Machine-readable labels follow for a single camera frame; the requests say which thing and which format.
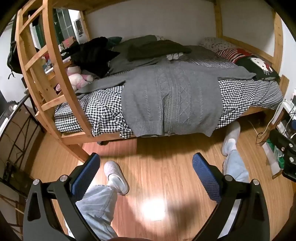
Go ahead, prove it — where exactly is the person's right white shoe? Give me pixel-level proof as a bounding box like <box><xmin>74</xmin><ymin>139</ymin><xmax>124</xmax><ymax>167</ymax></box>
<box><xmin>221</xmin><ymin>121</ymin><xmax>241</xmax><ymax>157</ymax></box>

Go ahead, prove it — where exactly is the dark olive garment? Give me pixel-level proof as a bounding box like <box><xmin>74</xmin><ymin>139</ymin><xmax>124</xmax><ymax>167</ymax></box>
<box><xmin>127</xmin><ymin>40</ymin><xmax>192</xmax><ymax>62</ymax></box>

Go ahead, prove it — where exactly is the wooden side table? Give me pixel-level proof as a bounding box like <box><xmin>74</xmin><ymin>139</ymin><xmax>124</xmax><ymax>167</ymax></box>
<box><xmin>258</xmin><ymin>75</ymin><xmax>296</xmax><ymax>147</ymax></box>

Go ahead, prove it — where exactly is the floral pillow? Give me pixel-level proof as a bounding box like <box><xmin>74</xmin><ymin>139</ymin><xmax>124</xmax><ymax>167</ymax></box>
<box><xmin>199</xmin><ymin>37</ymin><xmax>234</xmax><ymax>53</ymax></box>

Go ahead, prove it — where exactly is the person's left white shoe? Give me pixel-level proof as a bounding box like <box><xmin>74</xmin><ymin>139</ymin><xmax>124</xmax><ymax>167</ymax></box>
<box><xmin>104</xmin><ymin>161</ymin><xmax>130</xmax><ymax>195</ymax></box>

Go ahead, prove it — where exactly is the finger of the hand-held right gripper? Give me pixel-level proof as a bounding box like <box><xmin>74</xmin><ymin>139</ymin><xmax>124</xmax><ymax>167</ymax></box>
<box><xmin>270</xmin><ymin>129</ymin><xmax>296</xmax><ymax>151</ymax></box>

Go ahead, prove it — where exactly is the person's left jeans leg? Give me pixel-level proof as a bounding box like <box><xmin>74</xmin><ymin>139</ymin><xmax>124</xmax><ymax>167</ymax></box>
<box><xmin>75</xmin><ymin>184</ymin><xmax>119</xmax><ymax>241</ymax></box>

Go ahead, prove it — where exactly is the red white striped pillow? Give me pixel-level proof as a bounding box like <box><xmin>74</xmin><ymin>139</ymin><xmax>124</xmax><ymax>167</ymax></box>
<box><xmin>216</xmin><ymin>47</ymin><xmax>254</xmax><ymax>63</ymax></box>

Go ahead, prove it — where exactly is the black hanging bag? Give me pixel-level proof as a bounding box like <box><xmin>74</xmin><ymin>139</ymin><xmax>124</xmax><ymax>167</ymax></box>
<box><xmin>7</xmin><ymin>20</ymin><xmax>23</xmax><ymax>80</ymax></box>

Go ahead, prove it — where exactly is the plain grey garment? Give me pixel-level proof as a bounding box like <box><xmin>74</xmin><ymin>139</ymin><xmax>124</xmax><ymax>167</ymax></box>
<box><xmin>107</xmin><ymin>35</ymin><xmax>167</xmax><ymax>75</ymax></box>

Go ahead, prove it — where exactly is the pink plush toy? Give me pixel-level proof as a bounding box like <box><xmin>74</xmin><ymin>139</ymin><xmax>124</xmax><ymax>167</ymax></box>
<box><xmin>66</xmin><ymin>66</ymin><xmax>94</xmax><ymax>91</ymax></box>

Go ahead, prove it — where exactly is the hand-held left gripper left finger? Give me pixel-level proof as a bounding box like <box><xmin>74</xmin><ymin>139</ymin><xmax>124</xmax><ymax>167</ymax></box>
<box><xmin>23</xmin><ymin>152</ymin><xmax>102</xmax><ymax>241</ymax></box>

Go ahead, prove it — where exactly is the wooden bunk bed frame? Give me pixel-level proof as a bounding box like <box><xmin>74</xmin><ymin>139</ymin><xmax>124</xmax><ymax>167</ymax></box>
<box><xmin>14</xmin><ymin>0</ymin><xmax>290</xmax><ymax>163</ymax></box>

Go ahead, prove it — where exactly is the black garment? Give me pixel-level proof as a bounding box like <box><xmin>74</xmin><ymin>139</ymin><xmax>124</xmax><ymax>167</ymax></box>
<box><xmin>61</xmin><ymin>37</ymin><xmax>121</xmax><ymax>78</ymax></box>

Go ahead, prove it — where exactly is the small striped white cloth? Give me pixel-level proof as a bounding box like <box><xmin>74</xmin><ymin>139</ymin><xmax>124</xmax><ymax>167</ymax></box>
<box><xmin>166</xmin><ymin>53</ymin><xmax>184</xmax><ymax>61</ymax></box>

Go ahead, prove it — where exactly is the black white checkered bed sheet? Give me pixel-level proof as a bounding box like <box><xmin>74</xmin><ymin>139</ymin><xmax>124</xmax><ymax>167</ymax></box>
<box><xmin>54</xmin><ymin>77</ymin><xmax>284</xmax><ymax>139</ymax></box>

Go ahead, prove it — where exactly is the grey textured blanket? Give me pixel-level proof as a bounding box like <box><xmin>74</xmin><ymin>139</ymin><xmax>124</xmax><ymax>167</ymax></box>
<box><xmin>184</xmin><ymin>45</ymin><xmax>239</xmax><ymax>69</ymax></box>

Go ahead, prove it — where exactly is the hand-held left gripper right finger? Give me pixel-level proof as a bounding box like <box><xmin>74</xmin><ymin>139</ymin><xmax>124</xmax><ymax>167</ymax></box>
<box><xmin>192</xmin><ymin>152</ymin><xmax>274</xmax><ymax>241</ymax></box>

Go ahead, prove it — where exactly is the person's right jeans leg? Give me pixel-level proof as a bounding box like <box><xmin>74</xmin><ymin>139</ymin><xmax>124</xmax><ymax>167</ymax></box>
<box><xmin>222</xmin><ymin>149</ymin><xmax>250</xmax><ymax>184</ymax></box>

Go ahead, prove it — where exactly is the black metal rack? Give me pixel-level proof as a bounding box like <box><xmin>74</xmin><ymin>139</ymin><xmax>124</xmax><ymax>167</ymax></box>
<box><xmin>0</xmin><ymin>94</ymin><xmax>45</xmax><ymax>168</ymax></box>

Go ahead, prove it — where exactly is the white cable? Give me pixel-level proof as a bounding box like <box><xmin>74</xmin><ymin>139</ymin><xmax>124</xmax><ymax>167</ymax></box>
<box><xmin>255</xmin><ymin>101</ymin><xmax>285</xmax><ymax>145</ymax></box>

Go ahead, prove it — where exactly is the dark cartoon cat cushion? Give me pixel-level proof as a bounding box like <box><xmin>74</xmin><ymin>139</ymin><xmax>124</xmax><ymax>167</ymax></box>
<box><xmin>235</xmin><ymin>56</ymin><xmax>281</xmax><ymax>81</ymax></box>

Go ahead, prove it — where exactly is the person's jeans leg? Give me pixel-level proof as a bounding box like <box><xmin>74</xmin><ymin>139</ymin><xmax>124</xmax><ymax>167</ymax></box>
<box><xmin>222</xmin><ymin>149</ymin><xmax>250</xmax><ymax>184</ymax></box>
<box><xmin>75</xmin><ymin>184</ymin><xmax>119</xmax><ymax>241</ymax></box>

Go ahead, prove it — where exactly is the dark glass window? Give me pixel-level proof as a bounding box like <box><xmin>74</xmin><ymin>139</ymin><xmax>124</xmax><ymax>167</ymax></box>
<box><xmin>52</xmin><ymin>8</ymin><xmax>80</xmax><ymax>44</ymax></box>

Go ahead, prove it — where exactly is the person's white shoe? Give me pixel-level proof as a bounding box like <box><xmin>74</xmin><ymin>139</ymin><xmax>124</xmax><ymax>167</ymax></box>
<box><xmin>104</xmin><ymin>161</ymin><xmax>130</xmax><ymax>195</ymax></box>
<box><xmin>221</xmin><ymin>121</ymin><xmax>241</xmax><ymax>157</ymax></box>

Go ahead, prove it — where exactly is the grey cable knit sweater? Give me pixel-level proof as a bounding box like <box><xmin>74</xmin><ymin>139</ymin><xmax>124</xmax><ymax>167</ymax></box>
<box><xmin>75</xmin><ymin>61</ymin><xmax>257</xmax><ymax>138</ymax></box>

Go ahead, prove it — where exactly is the white power strip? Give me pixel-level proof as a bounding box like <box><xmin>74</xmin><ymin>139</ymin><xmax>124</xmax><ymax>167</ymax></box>
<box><xmin>281</xmin><ymin>98</ymin><xmax>296</xmax><ymax>114</ymax></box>

